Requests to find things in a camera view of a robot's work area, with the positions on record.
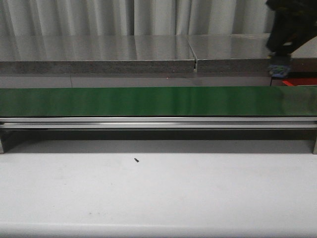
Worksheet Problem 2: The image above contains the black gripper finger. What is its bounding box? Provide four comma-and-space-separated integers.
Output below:
266, 0, 317, 56

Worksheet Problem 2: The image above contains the red plastic tray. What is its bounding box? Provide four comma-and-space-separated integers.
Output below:
282, 78, 317, 86

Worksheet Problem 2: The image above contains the grey stone slab right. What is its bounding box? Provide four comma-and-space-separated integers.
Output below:
187, 33, 317, 74

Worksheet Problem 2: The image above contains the grey stone slab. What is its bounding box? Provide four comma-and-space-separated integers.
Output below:
0, 36, 196, 74
187, 33, 317, 74

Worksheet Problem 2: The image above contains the green conveyor belt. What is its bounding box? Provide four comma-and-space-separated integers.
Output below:
0, 86, 317, 117

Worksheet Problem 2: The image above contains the right metal conveyor leg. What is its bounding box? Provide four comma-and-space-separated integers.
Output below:
310, 129, 317, 155

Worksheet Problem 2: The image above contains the metal conveyor leg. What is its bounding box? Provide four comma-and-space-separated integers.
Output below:
310, 129, 317, 155
0, 131, 10, 154

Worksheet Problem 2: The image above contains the grey stone slab left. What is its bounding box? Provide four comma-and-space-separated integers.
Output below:
0, 36, 196, 74

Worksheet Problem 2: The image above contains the grey pleated curtain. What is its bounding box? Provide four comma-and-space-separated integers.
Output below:
0, 0, 274, 36

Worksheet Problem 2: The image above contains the left metal conveyor leg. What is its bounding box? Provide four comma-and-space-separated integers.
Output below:
0, 131, 10, 154

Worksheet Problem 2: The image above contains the aluminium conveyor frame rail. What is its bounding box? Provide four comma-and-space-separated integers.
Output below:
0, 116, 317, 130

